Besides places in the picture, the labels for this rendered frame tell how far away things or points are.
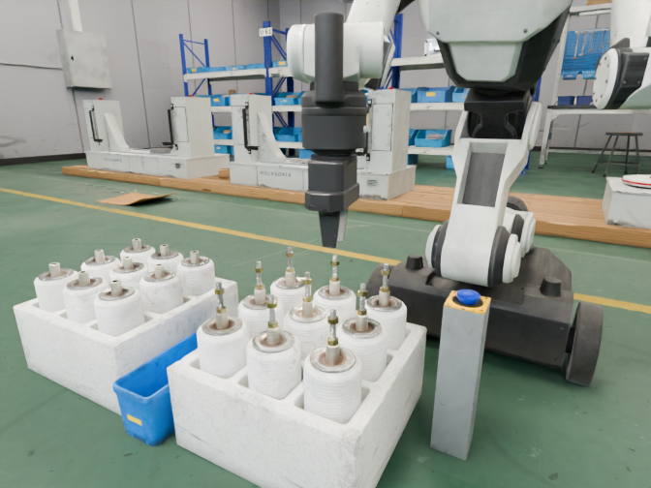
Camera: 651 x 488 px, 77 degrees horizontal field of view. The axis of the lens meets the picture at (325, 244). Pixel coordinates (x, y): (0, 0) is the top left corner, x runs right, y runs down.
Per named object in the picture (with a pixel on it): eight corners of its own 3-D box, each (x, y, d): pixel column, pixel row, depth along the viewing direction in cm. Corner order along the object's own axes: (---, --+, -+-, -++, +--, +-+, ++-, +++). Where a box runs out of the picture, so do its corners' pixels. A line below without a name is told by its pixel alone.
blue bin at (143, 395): (216, 360, 110) (213, 320, 107) (249, 371, 105) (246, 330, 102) (117, 433, 85) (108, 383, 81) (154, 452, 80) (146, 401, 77)
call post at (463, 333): (438, 425, 87) (451, 291, 78) (472, 437, 84) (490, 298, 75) (429, 447, 81) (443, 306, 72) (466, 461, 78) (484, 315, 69)
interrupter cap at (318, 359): (335, 381, 62) (335, 377, 61) (299, 362, 66) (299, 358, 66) (364, 359, 67) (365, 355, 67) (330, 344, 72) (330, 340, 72)
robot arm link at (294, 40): (286, 76, 52) (305, 85, 64) (356, 76, 50) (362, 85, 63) (284, 19, 50) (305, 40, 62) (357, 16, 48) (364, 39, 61)
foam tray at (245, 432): (285, 350, 115) (283, 292, 109) (421, 394, 97) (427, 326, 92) (175, 444, 82) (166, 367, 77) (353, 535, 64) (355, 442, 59)
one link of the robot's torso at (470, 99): (490, 90, 120) (489, 31, 106) (540, 88, 113) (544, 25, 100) (467, 156, 107) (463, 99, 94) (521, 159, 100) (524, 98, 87)
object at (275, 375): (270, 453, 71) (265, 363, 66) (241, 424, 78) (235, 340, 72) (312, 426, 77) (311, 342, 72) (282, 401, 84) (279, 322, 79)
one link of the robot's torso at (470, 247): (434, 280, 106) (471, 119, 114) (508, 294, 97) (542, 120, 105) (420, 267, 93) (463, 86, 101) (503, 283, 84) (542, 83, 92)
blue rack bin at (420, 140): (423, 144, 566) (424, 129, 560) (451, 145, 548) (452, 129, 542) (413, 146, 525) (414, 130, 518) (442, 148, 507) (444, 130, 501)
